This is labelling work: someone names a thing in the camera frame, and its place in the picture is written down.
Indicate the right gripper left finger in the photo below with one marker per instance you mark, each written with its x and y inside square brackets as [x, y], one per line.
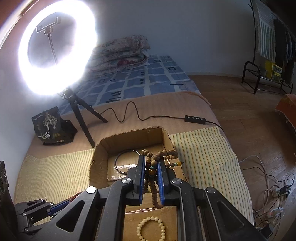
[135, 192]

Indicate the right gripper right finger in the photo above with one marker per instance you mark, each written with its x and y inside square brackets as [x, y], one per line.
[165, 175]

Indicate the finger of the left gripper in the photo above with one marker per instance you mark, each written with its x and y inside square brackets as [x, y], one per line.
[55, 208]

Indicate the yellow striped cloth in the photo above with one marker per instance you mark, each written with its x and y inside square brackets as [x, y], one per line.
[207, 158]

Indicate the cardboard box tray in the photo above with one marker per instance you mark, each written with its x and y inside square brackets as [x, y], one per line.
[121, 152]

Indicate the black snack bag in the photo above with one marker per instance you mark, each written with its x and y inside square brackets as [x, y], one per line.
[51, 129]

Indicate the blue checkered bed sheet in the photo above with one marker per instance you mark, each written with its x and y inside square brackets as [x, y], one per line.
[160, 75]

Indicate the white power strip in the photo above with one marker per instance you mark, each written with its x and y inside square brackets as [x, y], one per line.
[274, 212]

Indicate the floral folded quilt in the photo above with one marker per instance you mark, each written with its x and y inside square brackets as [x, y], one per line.
[118, 54]

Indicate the black clothes rack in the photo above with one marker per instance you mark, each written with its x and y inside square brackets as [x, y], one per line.
[272, 66]

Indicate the phone holder clamp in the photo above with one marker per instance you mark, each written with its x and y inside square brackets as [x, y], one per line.
[48, 28]

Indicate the black inline cable switch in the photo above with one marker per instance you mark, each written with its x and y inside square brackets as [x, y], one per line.
[194, 119]

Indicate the white ring light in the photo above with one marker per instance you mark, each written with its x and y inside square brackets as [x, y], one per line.
[51, 63]

